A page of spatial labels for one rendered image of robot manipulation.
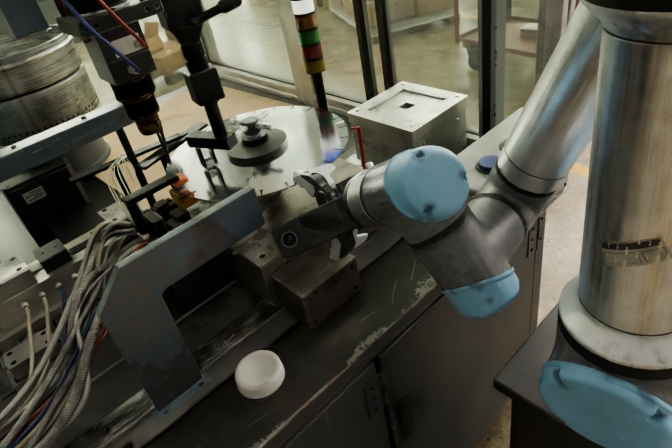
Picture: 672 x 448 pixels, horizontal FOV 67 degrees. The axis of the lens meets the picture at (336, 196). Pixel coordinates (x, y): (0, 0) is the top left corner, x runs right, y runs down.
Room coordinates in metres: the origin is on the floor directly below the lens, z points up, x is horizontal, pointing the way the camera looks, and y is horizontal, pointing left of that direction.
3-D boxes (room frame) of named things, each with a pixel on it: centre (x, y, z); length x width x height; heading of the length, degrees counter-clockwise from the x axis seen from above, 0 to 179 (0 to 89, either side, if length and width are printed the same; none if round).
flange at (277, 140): (0.82, 0.12, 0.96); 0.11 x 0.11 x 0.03
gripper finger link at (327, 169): (0.66, 0.02, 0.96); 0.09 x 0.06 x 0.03; 26
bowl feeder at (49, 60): (1.33, 0.73, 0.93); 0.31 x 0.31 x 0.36
